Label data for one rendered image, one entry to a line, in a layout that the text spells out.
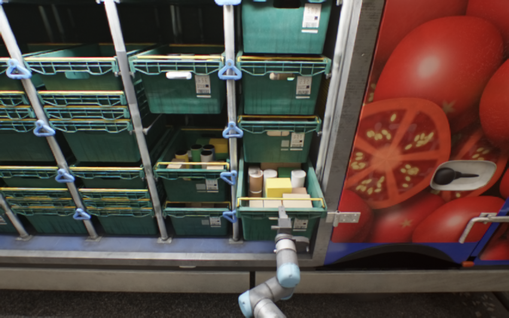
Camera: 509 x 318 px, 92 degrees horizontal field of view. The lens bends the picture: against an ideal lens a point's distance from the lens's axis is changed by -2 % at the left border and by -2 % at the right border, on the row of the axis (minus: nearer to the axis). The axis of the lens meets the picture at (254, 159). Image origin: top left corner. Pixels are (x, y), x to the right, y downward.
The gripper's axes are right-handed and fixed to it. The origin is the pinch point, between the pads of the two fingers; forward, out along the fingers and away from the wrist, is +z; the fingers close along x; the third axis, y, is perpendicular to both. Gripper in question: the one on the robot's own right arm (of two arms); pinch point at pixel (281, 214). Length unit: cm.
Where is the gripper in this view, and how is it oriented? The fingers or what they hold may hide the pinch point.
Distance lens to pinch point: 113.2
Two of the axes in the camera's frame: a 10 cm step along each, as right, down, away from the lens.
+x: -0.1, 8.4, 5.4
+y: -10.0, -0.1, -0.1
